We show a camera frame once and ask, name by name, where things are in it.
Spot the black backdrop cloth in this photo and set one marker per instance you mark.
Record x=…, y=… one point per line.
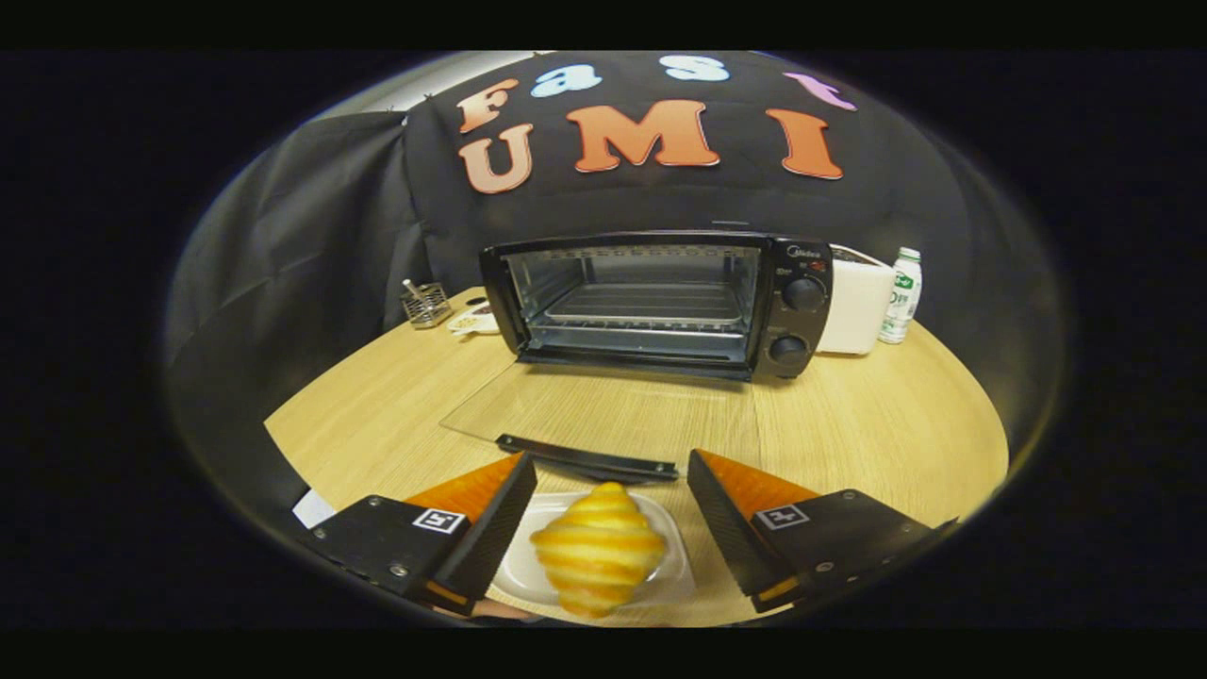
x=358, y=207

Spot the yellow croissant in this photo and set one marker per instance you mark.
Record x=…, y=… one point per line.
x=599, y=552

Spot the white plastic drink bottle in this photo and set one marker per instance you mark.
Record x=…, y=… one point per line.
x=901, y=302

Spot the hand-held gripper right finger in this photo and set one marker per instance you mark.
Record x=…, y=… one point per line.
x=721, y=523

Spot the white bread toaster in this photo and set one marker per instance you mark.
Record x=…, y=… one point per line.
x=853, y=311

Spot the white paper sheet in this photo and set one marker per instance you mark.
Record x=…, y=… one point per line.
x=313, y=509

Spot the white plate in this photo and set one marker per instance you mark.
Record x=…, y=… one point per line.
x=520, y=571

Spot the black toaster oven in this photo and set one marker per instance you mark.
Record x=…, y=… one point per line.
x=801, y=325

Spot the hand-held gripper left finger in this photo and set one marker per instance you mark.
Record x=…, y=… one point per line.
x=495, y=528

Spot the white power strip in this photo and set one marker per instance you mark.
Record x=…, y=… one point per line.
x=471, y=322

